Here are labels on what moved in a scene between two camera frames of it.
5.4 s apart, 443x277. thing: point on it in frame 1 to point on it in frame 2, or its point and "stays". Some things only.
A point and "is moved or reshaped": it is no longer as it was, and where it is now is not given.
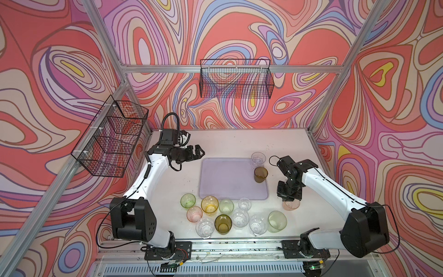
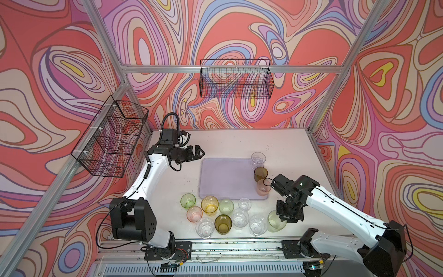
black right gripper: [285, 197] to [284, 216]
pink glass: [291, 205] is moved or reshaped
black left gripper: [197, 156] stays
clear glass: [258, 159] stays
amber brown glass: [260, 173] stays
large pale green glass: [277, 221] stays
